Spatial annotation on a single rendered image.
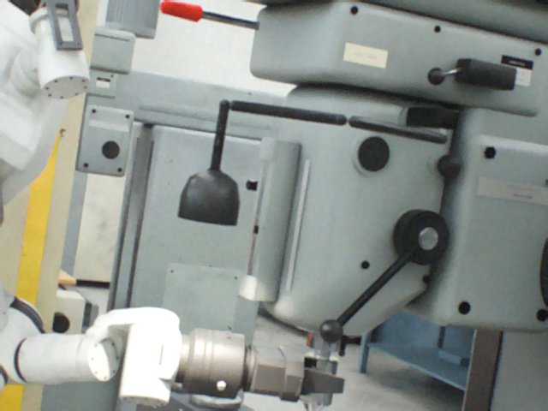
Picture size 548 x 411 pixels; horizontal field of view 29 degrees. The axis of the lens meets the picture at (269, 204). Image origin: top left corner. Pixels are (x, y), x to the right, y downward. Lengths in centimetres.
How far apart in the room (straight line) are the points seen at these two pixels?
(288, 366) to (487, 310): 27
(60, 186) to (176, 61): 789
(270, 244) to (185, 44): 960
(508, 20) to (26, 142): 65
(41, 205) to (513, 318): 185
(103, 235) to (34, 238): 680
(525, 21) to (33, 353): 80
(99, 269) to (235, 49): 284
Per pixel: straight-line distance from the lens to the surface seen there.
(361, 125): 117
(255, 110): 122
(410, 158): 135
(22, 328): 156
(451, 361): 763
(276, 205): 135
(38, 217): 304
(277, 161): 135
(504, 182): 141
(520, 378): 169
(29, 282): 307
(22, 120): 146
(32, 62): 147
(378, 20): 129
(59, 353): 148
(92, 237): 982
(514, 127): 143
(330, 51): 127
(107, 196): 981
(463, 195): 138
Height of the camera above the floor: 154
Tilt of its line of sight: 3 degrees down
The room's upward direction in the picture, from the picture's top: 9 degrees clockwise
